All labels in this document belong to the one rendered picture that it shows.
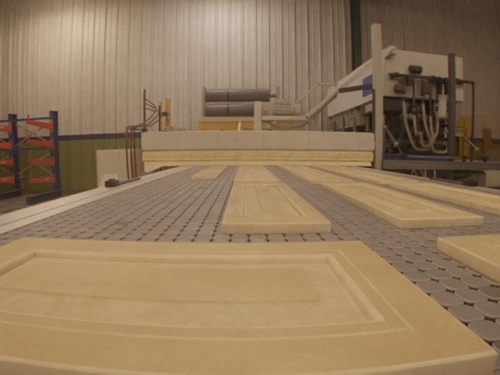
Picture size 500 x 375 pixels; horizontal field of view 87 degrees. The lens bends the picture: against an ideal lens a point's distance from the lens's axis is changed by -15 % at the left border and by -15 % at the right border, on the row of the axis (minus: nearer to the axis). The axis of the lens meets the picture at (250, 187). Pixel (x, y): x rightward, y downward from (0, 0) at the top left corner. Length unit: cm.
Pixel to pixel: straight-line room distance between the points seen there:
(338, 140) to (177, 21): 576
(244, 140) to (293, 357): 271
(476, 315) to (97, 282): 35
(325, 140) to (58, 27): 760
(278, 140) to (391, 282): 261
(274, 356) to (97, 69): 812
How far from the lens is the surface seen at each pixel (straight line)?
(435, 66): 477
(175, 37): 780
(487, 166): 418
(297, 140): 290
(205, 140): 288
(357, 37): 784
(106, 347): 22
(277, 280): 30
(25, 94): 923
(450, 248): 48
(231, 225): 53
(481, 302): 36
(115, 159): 351
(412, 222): 62
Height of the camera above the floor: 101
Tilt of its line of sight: 7 degrees down
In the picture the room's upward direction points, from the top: straight up
